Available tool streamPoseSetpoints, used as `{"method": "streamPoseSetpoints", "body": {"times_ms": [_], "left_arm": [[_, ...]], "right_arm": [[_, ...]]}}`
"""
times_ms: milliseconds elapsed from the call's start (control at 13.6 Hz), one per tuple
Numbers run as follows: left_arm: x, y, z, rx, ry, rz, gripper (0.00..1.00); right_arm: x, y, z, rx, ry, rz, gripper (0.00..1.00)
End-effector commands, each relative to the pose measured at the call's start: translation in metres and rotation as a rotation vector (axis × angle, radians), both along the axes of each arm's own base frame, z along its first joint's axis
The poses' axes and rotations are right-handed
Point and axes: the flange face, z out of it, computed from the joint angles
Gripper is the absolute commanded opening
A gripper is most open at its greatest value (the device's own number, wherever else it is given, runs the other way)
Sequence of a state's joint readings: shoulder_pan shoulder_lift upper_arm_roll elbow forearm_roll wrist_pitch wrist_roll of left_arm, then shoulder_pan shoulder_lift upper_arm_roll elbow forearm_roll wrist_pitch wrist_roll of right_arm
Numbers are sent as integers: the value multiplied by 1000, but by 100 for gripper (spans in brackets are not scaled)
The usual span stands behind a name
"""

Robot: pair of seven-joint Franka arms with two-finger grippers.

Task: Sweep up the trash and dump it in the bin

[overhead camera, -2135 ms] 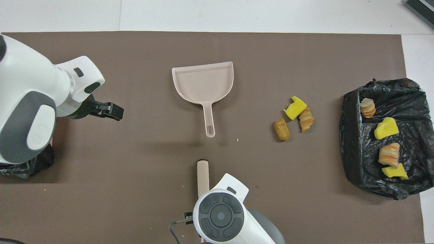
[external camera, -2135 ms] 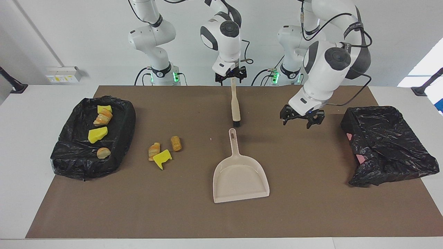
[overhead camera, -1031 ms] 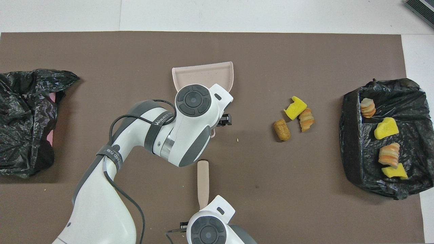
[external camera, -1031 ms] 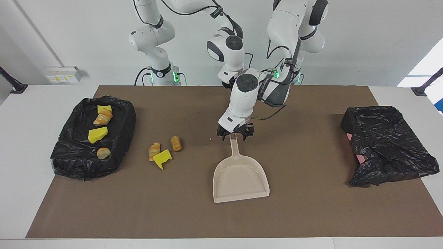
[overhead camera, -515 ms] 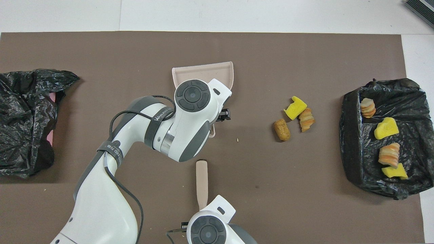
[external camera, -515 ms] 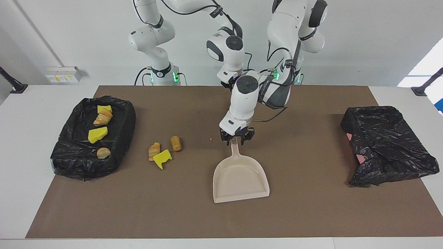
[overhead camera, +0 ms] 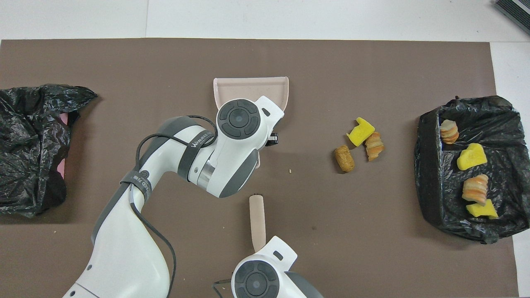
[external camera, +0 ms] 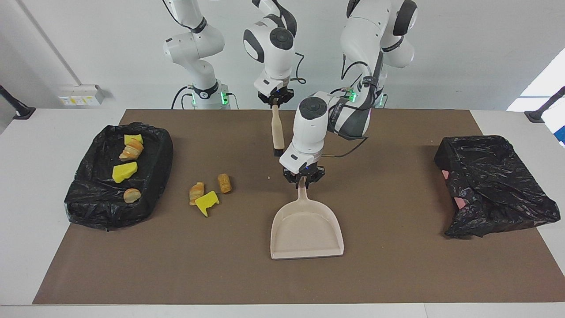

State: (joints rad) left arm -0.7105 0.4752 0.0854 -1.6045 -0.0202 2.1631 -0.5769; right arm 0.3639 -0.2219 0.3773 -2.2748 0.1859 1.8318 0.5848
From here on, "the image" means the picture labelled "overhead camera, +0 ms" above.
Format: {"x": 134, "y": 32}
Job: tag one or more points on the striped croissant bread piece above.
{"x": 374, "y": 146}
{"x": 476, "y": 188}

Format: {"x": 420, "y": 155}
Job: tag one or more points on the pink plastic bin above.
{"x": 61, "y": 167}

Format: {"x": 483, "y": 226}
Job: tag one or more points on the yellow green sponge piece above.
{"x": 482, "y": 209}

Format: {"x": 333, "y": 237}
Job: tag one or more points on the brown bread roll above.
{"x": 345, "y": 159}

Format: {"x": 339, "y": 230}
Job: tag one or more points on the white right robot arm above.
{"x": 273, "y": 252}

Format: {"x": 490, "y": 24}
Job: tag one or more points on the brown table mat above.
{"x": 372, "y": 248}

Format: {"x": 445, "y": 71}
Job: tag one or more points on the small round bread bun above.
{"x": 449, "y": 131}

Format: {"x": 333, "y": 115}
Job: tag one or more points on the crumpled black trash bag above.
{"x": 33, "y": 178}

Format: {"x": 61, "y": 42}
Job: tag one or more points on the beige hand brush black bristles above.
{"x": 257, "y": 223}

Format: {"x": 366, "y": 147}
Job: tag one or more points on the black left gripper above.
{"x": 272, "y": 139}

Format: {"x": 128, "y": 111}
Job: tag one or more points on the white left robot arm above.
{"x": 124, "y": 248}

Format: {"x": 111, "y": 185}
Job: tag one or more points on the black bag lined bin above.
{"x": 505, "y": 124}

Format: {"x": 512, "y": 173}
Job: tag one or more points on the dark grey ribbed object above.
{"x": 517, "y": 10}

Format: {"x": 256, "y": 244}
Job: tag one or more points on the beige plastic dustpan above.
{"x": 248, "y": 89}

